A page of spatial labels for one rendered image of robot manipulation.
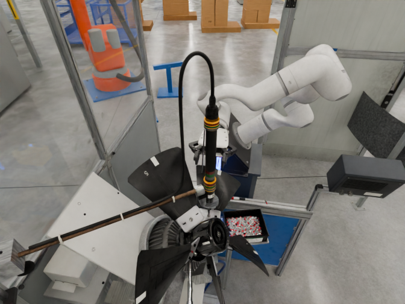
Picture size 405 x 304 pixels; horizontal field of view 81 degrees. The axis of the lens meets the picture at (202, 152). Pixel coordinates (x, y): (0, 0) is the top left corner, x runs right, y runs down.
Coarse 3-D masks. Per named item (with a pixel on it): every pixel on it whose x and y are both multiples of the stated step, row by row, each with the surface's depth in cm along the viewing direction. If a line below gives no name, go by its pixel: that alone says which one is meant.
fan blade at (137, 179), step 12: (156, 156) 84; (168, 156) 86; (180, 156) 88; (144, 168) 82; (156, 168) 83; (168, 168) 85; (180, 168) 87; (132, 180) 80; (144, 180) 81; (156, 180) 83; (168, 180) 84; (180, 180) 85; (144, 192) 81; (156, 192) 82; (168, 192) 83; (180, 192) 84; (168, 204) 83; (180, 204) 84; (192, 204) 85; (180, 216) 84
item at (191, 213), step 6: (192, 210) 85; (198, 210) 86; (186, 216) 85; (192, 216) 85; (198, 216) 86; (180, 222) 85; (186, 222) 85; (192, 222) 85; (198, 222) 86; (186, 228) 85; (192, 228) 85
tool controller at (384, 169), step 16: (336, 160) 116; (352, 160) 109; (368, 160) 109; (384, 160) 109; (400, 160) 108; (336, 176) 114; (352, 176) 106; (368, 176) 105; (384, 176) 104; (400, 176) 104; (352, 192) 116; (368, 192) 115; (384, 192) 113
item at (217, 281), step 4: (212, 276) 86; (216, 280) 81; (220, 280) 79; (216, 284) 82; (220, 284) 77; (216, 288) 84; (220, 288) 76; (216, 292) 85; (220, 292) 76; (220, 296) 79; (220, 300) 82
